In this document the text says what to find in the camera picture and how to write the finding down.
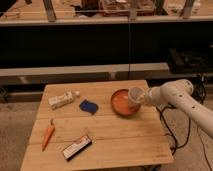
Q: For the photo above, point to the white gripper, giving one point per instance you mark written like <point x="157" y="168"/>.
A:
<point x="148" y="97"/>

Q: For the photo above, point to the orange toy carrot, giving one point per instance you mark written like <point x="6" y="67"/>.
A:
<point x="49" y="132"/>

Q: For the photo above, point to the grey metal shelf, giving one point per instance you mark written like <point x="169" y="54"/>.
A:
<point x="40" y="53"/>

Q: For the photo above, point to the black and white box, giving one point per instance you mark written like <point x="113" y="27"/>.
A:
<point x="76" y="147"/>

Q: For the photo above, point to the blue sponge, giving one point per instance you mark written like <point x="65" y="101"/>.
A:
<point x="88" y="106"/>

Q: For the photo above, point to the orange ceramic bowl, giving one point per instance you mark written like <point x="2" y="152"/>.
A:
<point x="121" y="105"/>

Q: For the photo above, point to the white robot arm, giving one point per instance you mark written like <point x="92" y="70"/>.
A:
<point x="178" y="93"/>

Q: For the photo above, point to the black equipment on shelf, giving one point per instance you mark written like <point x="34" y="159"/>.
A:
<point x="192" y="61"/>

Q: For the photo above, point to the wooden table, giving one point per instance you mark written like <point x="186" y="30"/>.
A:
<point x="116" y="141"/>

